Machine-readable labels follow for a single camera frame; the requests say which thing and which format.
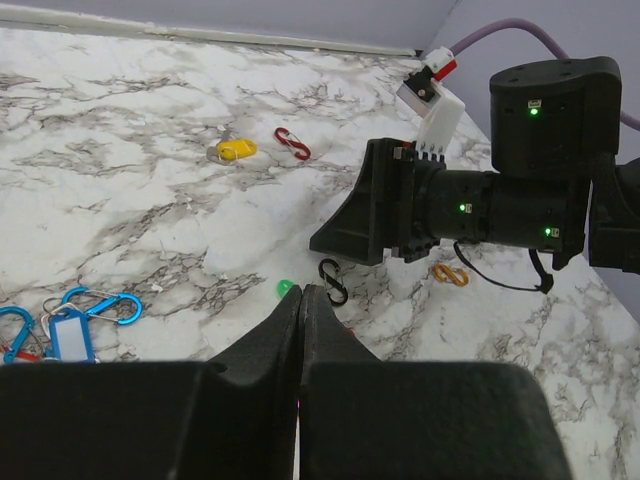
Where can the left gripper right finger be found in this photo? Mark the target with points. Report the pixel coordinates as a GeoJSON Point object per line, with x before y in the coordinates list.
{"type": "Point", "coordinates": [337, 418]}

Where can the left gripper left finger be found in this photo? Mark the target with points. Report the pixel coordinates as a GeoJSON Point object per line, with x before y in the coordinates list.
{"type": "Point", "coordinates": [252, 409]}

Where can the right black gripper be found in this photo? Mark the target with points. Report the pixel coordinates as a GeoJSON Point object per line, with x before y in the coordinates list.
{"type": "Point", "coordinates": [409, 205]}

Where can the black S carabiner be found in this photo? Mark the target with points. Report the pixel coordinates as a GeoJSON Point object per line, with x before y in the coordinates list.
{"type": "Point", "coordinates": [331, 274]}

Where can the green tag key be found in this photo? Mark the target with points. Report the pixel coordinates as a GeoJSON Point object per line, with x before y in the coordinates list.
{"type": "Point", "coordinates": [283, 287]}

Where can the blue tag key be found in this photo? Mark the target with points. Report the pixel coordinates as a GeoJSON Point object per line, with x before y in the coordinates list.
{"type": "Point", "coordinates": [68, 331]}

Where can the red tag key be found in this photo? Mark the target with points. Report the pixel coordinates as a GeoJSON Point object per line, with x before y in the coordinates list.
{"type": "Point", "coordinates": [9, 355]}

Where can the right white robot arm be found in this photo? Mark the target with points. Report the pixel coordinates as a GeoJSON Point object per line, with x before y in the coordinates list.
{"type": "Point", "coordinates": [560, 119]}

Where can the orange S carabiner right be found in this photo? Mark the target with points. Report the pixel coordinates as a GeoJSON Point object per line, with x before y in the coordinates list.
{"type": "Point", "coordinates": [445, 274]}

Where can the dark red S carabiner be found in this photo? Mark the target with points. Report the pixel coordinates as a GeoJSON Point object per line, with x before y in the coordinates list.
{"type": "Point", "coordinates": [299, 150]}

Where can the yellow tag key far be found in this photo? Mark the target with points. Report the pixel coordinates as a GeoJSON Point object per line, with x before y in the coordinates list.
{"type": "Point", "coordinates": [229, 150]}

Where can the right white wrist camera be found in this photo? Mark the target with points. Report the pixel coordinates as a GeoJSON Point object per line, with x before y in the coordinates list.
{"type": "Point", "coordinates": [432, 100]}

